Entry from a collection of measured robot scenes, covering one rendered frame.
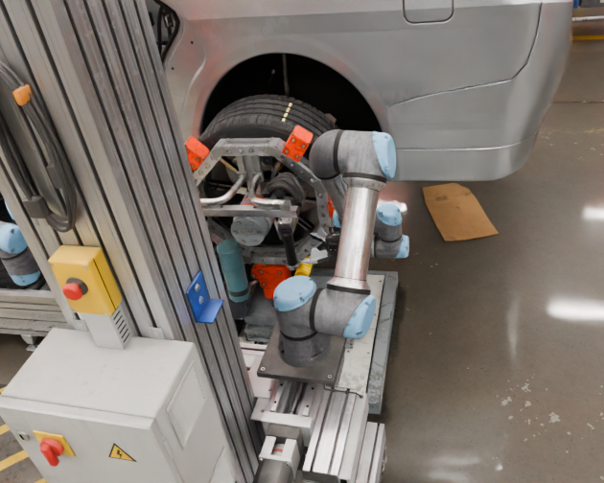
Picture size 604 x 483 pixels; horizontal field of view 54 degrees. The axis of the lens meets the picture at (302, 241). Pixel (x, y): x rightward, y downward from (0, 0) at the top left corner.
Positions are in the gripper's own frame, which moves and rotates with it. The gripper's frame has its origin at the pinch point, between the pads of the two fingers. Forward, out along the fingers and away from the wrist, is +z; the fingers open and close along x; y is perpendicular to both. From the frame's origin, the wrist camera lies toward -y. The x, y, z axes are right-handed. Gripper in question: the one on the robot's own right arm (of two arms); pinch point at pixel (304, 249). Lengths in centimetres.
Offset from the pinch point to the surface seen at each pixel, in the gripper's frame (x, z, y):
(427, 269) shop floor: -88, -36, -85
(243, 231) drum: -6.2, 23.9, 2.4
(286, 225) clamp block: 1.2, 4.6, 11.0
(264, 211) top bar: -1.9, 12.5, 14.5
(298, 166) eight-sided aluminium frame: -21.0, 3.8, 20.3
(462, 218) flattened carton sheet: -134, -54, -85
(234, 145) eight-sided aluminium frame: -22.1, 26.3, 28.6
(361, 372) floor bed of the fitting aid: -9, -13, -76
